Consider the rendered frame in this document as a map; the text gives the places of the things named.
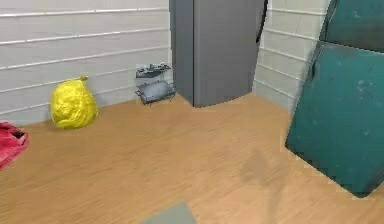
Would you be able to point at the grey metal bin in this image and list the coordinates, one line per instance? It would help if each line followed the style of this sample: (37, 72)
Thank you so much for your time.
(154, 86)

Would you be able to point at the yellow garbage bag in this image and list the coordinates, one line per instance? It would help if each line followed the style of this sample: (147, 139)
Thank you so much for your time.
(73, 105)

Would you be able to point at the red bag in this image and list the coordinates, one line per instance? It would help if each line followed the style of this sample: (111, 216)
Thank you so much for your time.
(9, 143)

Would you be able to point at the grey fridge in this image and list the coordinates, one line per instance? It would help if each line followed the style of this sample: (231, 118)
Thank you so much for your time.
(220, 50)

